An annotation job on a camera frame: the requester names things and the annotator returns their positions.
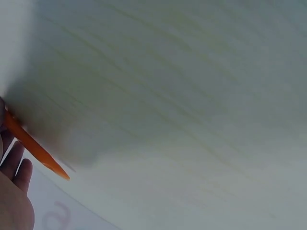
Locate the person's left hand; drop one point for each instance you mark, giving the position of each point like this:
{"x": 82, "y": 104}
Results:
{"x": 13, "y": 203}

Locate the orange plastic pry tool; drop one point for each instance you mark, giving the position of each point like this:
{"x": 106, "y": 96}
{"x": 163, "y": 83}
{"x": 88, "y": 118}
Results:
{"x": 33, "y": 146}

